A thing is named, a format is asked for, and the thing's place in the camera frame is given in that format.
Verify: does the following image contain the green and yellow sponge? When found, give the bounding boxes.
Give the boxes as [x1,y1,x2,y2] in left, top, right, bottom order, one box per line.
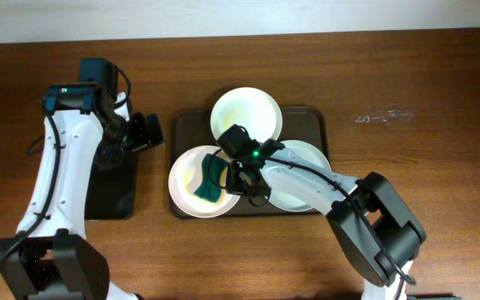
[193,154,228,203]

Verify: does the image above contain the cream white plate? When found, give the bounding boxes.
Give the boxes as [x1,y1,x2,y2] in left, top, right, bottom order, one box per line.
[210,87,283,143]

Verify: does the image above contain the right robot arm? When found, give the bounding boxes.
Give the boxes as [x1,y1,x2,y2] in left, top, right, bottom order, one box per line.
[217,124,427,299]

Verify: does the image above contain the pink plate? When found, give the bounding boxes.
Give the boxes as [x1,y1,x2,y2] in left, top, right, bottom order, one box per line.
[168,145,240,218]

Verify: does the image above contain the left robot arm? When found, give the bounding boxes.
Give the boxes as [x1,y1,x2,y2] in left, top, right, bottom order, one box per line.
[0,57,165,299]

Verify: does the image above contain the light blue plate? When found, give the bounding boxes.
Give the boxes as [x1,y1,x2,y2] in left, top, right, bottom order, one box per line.
[269,140,331,213]

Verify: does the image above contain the brown serving tray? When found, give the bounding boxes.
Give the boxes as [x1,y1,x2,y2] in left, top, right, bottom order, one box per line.
[170,106,329,218]

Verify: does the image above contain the black plastic tray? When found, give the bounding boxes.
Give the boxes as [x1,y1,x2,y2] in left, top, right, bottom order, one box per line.
[84,152,138,220]

